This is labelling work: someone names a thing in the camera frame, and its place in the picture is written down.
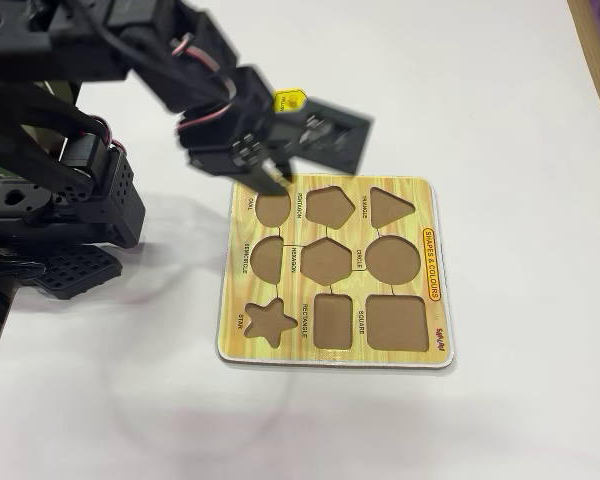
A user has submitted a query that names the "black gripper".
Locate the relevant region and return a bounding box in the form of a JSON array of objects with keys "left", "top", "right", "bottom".
[{"left": 177, "top": 64, "right": 306, "bottom": 197}]

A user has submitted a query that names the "yellow pentagon puzzle piece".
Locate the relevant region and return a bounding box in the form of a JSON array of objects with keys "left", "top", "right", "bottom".
[{"left": 273, "top": 88, "right": 309, "bottom": 115}]

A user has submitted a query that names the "wooden shape puzzle board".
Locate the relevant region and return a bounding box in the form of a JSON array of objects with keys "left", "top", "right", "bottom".
[{"left": 213, "top": 173, "right": 455, "bottom": 372}]

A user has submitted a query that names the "red white black servo cable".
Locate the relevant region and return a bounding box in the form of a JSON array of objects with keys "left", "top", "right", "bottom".
[
  {"left": 172, "top": 32, "right": 241, "bottom": 136},
  {"left": 79, "top": 114, "right": 129, "bottom": 151}
]

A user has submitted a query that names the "black grid base plate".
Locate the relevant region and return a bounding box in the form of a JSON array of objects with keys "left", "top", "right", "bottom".
[{"left": 32, "top": 244, "right": 124, "bottom": 301}]

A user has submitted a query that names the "black power cable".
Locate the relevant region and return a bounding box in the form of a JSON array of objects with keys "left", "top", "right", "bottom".
[{"left": 0, "top": 255, "right": 47, "bottom": 282}]

